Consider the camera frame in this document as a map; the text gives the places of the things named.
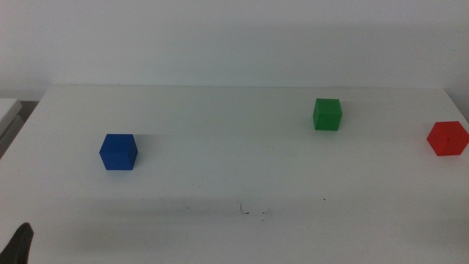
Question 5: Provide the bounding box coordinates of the green cube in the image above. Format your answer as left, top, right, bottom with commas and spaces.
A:
312, 98, 344, 131

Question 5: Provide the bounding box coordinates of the white side shelf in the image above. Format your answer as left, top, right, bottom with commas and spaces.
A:
0, 98, 25, 158

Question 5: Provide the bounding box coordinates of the blue cube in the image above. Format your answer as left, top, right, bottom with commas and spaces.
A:
98, 133, 139, 172

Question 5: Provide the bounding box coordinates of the red cube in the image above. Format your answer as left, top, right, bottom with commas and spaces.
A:
426, 120, 469, 157

